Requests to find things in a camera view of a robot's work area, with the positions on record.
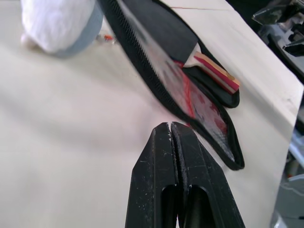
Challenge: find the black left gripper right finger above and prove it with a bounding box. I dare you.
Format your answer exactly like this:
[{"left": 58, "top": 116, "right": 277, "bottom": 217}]
[{"left": 170, "top": 121, "right": 247, "bottom": 228}]

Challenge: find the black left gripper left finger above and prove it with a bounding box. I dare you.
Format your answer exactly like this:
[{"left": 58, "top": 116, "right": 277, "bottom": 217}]
[{"left": 124, "top": 122, "right": 179, "bottom": 228}]

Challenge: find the black red zippered paddle case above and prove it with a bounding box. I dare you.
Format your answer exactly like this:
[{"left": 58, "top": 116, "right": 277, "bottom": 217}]
[{"left": 98, "top": 0, "right": 246, "bottom": 171}]

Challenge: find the table tennis paddle black rubber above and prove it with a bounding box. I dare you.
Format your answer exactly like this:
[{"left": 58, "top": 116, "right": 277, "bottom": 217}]
[{"left": 123, "top": 0, "right": 241, "bottom": 96}]

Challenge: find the grey equipment beside table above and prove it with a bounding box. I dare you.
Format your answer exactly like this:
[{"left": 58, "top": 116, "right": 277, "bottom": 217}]
[{"left": 275, "top": 118, "right": 304, "bottom": 228}]

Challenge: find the small orange clear object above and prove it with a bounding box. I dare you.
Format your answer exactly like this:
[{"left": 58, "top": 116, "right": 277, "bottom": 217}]
[{"left": 95, "top": 33, "right": 117, "bottom": 45}]

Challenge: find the black equipment beside table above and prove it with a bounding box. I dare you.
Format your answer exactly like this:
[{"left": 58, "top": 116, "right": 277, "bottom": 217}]
[{"left": 251, "top": 0, "right": 304, "bottom": 85}]

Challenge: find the white plush toy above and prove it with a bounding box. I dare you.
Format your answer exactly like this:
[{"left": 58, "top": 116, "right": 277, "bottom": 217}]
[{"left": 19, "top": 0, "right": 96, "bottom": 52}]

